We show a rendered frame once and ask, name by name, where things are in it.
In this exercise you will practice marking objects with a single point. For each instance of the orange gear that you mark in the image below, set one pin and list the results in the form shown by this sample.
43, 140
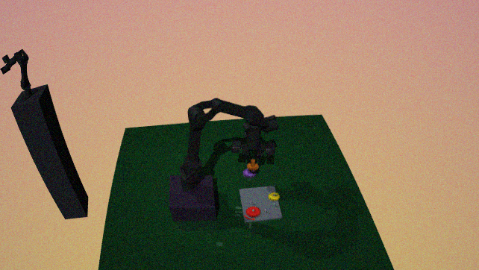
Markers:
252, 165

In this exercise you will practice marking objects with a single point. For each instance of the purple gear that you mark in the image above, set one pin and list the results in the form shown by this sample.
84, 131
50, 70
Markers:
249, 173

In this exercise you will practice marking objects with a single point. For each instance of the yellow gear with black stripe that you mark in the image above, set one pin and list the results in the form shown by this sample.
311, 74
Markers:
273, 198

